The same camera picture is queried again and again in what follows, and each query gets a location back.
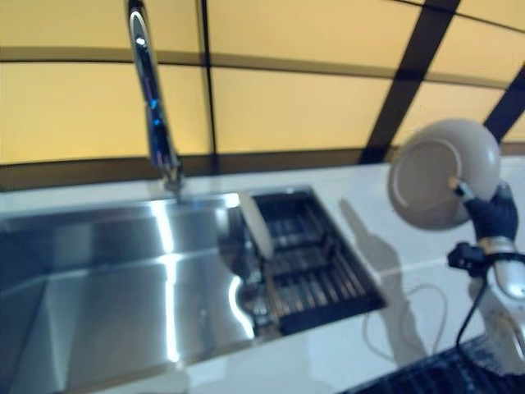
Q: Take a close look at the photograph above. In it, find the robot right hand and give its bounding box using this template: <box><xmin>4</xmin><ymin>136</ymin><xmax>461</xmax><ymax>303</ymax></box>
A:
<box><xmin>450</xmin><ymin>179</ymin><xmax>518</xmax><ymax>241</ymax></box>

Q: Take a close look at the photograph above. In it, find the black dishwasher plate rack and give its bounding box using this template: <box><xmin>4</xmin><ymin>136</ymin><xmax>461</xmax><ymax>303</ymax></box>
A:
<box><xmin>340</xmin><ymin>336</ymin><xmax>525</xmax><ymax>394</ymax></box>

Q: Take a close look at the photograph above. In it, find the black sink drying rack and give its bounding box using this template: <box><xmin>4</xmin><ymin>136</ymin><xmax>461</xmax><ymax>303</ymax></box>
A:
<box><xmin>245</xmin><ymin>190</ymin><xmax>386</xmax><ymax>336</ymax></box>

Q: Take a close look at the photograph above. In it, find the chrome kitchen faucet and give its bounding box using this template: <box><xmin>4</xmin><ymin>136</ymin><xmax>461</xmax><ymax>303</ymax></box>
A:
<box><xmin>126</xmin><ymin>0</ymin><xmax>185</xmax><ymax>194</ymax></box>

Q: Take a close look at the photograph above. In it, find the stainless steel sink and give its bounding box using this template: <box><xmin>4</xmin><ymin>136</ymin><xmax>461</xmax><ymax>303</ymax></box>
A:
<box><xmin>0</xmin><ymin>184</ymin><xmax>389</xmax><ymax>394</ymax></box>

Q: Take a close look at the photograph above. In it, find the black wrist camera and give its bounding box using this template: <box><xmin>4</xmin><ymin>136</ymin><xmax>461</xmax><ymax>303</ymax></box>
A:
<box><xmin>446</xmin><ymin>241</ymin><xmax>487</xmax><ymax>272</ymax></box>

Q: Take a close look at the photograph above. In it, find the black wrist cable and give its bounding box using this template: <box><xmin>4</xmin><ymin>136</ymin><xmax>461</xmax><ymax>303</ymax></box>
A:
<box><xmin>454</xmin><ymin>278</ymin><xmax>493</xmax><ymax>370</ymax></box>

